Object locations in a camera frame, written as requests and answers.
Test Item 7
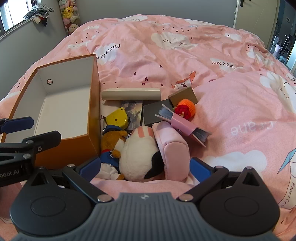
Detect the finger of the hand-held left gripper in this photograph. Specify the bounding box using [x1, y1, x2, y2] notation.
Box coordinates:
[0, 130, 62, 161]
[0, 116, 34, 135]

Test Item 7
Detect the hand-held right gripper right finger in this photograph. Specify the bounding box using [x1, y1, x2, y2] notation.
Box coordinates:
[178, 157, 264, 202]

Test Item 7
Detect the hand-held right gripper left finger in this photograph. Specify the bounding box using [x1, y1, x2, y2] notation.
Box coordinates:
[25, 156, 114, 202]

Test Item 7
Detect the orange cardboard box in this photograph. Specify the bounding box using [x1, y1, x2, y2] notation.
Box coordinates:
[0, 54, 101, 169]

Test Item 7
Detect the yellow tape measure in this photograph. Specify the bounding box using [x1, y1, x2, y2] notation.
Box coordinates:
[105, 110, 129, 130]

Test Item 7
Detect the orange crochet ball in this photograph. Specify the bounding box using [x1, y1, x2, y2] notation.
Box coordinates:
[174, 99, 196, 121]

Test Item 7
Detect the portrait photo card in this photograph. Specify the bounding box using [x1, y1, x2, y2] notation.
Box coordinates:
[119, 100, 143, 130]

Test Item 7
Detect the black box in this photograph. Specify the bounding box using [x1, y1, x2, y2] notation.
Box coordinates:
[142, 100, 174, 127]

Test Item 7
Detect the small brown box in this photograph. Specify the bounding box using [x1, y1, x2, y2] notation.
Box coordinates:
[168, 88, 199, 108]

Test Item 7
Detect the long beige box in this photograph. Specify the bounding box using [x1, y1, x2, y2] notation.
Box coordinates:
[101, 88, 161, 101]

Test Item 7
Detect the pink pouch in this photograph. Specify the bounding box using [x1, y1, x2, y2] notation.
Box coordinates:
[152, 120, 190, 182]

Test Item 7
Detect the brown sailor bear plush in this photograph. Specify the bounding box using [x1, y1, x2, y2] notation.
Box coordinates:
[95, 125, 128, 181]

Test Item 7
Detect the pink card holder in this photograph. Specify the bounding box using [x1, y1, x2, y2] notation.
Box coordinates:
[155, 104, 212, 147]

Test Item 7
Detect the white cat plush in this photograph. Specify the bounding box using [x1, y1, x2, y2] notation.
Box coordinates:
[119, 126, 165, 182]

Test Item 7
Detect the pile of clothes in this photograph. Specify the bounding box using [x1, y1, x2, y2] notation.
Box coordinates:
[24, 5, 55, 27]

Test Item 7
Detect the window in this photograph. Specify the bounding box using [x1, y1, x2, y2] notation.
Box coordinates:
[0, 0, 37, 33]

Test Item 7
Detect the pink cloud print blanket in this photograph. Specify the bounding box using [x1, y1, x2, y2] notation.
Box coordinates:
[0, 14, 296, 241]

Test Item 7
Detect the column of plush toys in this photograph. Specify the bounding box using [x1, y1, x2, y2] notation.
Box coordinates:
[59, 0, 80, 35]

